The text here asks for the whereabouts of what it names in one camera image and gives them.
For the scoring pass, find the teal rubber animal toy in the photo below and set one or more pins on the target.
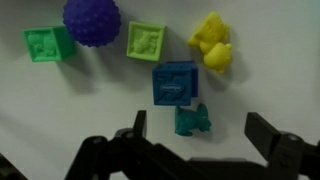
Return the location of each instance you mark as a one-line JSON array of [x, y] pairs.
[[190, 121]]

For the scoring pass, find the purple bumpy ball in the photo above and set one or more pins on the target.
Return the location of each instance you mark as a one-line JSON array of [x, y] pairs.
[[91, 21]]

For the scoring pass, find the blue embossed toy block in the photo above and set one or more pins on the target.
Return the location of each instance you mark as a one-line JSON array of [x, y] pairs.
[[172, 85]]

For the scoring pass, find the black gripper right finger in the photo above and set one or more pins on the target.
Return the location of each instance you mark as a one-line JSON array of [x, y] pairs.
[[261, 131]]

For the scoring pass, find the yellow rubber animal toy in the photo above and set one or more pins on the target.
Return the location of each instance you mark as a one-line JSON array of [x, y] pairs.
[[213, 43]]

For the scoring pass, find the lime green embossed toy block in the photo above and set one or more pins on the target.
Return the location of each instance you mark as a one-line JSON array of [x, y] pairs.
[[145, 41]]

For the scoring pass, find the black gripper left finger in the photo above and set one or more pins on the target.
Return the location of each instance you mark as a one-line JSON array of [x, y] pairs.
[[141, 122]]

